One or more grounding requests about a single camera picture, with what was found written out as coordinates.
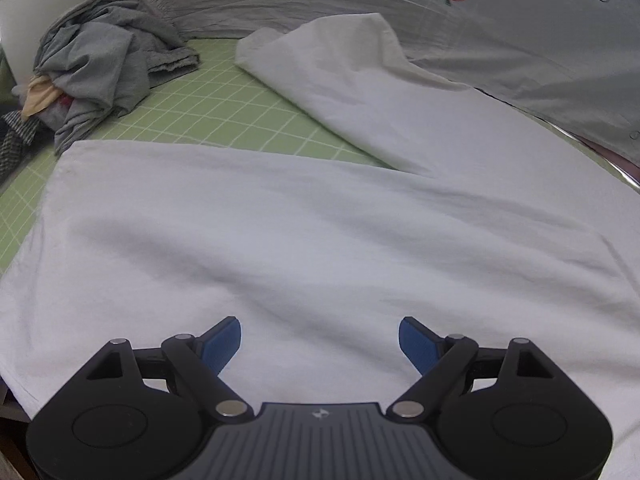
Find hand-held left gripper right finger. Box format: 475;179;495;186
392;316;553;419

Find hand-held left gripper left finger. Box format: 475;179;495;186
87;316;249;419

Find white pants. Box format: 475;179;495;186
0;12;640;480

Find pile of grey clothes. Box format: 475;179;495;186
32;0;201;156

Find green grid cutting mat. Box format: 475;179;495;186
0;35;396;276

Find dark plaid cloth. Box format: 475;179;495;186
0;111;42;186

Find beige cloth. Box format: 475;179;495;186
21;76;64;117

